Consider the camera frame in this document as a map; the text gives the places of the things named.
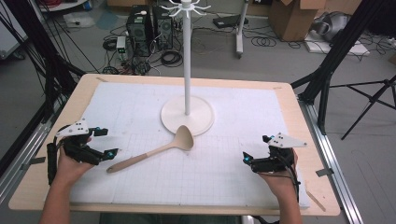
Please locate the metal rail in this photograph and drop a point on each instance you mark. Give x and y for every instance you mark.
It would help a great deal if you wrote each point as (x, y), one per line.
(18, 165)
(330, 155)

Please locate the black tripod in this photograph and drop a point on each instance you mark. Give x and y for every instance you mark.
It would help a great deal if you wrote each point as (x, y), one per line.
(372, 99)

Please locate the wooden table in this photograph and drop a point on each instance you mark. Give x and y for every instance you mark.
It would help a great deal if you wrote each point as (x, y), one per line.
(314, 137)

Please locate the grey metal clamp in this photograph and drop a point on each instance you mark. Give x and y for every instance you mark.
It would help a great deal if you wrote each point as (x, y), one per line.
(324, 172)
(34, 161)

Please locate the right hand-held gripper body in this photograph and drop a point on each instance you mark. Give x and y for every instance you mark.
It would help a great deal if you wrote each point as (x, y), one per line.
(274, 163)

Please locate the white hook rack stand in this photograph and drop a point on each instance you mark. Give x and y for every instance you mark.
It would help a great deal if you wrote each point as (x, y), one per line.
(186, 116)

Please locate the cardboard box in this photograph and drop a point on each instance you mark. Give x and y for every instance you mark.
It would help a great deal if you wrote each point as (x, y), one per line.
(292, 20)

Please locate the beige ladle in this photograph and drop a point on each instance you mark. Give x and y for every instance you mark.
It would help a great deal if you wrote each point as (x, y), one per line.
(183, 140)

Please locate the grey round appliance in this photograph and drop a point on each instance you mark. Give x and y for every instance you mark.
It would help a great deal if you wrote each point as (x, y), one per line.
(331, 26)

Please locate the white flat board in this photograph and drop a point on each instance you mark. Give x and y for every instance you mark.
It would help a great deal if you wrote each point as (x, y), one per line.
(358, 48)

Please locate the black computer tower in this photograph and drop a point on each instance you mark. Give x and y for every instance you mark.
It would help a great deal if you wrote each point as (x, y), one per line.
(163, 29)
(138, 31)

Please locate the person's left hand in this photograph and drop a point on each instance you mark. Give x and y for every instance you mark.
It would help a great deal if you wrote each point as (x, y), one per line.
(70, 171)

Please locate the white grid mat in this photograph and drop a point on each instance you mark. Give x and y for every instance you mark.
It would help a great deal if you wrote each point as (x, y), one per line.
(218, 174)

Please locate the white cabinet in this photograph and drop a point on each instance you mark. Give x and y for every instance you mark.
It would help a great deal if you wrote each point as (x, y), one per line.
(9, 34)

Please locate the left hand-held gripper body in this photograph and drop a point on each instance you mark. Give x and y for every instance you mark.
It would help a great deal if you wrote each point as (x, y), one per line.
(77, 149)

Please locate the person's right hand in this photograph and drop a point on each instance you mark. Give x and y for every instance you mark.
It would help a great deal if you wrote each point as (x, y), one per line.
(281, 183)

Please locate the white stand leg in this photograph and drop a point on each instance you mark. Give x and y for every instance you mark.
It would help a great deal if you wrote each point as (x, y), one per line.
(240, 34)

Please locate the black flat device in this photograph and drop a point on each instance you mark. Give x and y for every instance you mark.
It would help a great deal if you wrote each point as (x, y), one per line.
(227, 21)

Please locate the thin wooden stick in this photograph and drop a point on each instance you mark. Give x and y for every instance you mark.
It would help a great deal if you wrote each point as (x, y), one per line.
(316, 200)

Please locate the white power box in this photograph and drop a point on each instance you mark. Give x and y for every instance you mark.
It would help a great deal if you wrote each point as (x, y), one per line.
(121, 43)

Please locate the black frame stand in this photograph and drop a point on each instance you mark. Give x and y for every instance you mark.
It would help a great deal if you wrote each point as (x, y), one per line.
(53, 71)
(336, 53)

